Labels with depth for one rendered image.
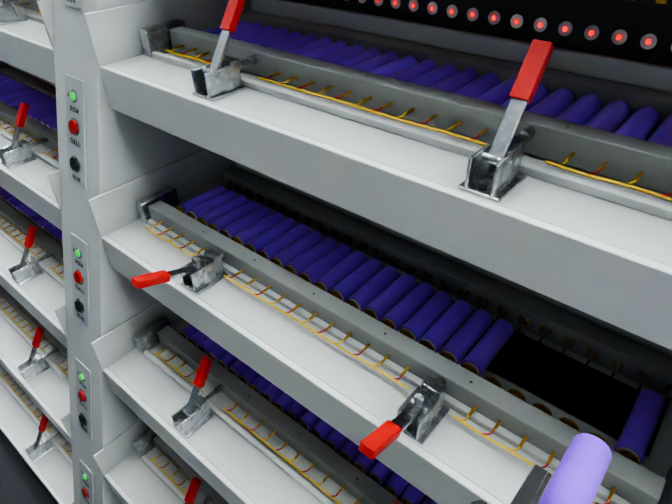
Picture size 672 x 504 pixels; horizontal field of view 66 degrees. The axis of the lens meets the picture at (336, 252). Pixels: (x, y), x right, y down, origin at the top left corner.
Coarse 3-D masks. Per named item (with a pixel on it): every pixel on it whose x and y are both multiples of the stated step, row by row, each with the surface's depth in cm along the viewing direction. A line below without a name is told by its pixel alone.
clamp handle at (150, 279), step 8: (200, 264) 53; (152, 272) 49; (160, 272) 50; (168, 272) 50; (176, 272) 51; (184, 272) 51; (192, 272) 52; (136, 280) 47; (144, 280) 48; (152, 280) 48; (160, 280) 49; (168, 280) 50
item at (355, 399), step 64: (128, 192) 61; (192, 192) 69; (128, 256) 58; (448, 256) 53; (192, 320) 55; (256, 320) 50; (320, 384) 43; (384, 384) 43; (512, 384) 43; (448, 448) 38; (512, 448) 38
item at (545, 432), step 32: (192, 224) 59; (192, 256) 56; (256, 256) 54; (288, 288) 50; (352, 320) 46; (384, 352) 45; (416, 352) 43; (448, 384) 41; (480, 384) 40; (512, 416) 38; (544, 416) 38; (544, 448) 37; (608, 480) 35; (640, 480) 34
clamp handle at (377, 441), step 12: (408, 408) 38; (420, 408) 39; (396, 420) 37; (408, 420) 37; (372, 432) 35; (384, 432) 35; (396, 432) 35; (360, 444) 34; (372, 444) 34; (384, 444) 34; (372, 456) 33
